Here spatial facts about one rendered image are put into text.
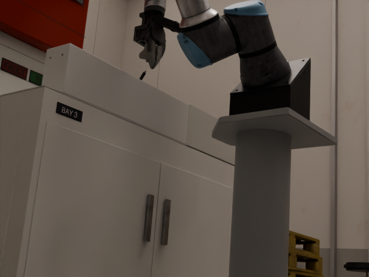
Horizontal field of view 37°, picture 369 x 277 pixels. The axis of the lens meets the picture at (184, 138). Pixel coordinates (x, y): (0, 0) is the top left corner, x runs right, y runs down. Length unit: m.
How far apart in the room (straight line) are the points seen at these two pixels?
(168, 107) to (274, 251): 0.59
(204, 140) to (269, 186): 0.49
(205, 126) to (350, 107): 7.03
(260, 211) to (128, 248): 0.39
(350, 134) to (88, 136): 7.46
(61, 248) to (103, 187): 0.21
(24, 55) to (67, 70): 0.75
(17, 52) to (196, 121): 0.75
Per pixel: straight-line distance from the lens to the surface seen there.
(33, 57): 2.27
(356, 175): 8.61
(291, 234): 4.13
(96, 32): 11.83
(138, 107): 1.69
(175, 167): 1.80
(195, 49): 1.56
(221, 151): 2.05
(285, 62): 1.67
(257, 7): 1.61
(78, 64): 1.54
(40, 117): 1.42
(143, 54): 1.88
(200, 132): 1.94
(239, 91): 1.65
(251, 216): 1.52
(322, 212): 8.71
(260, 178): 1.53
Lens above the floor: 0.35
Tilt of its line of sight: 15 degrees up
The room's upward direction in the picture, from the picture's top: 4 degrees clockwise
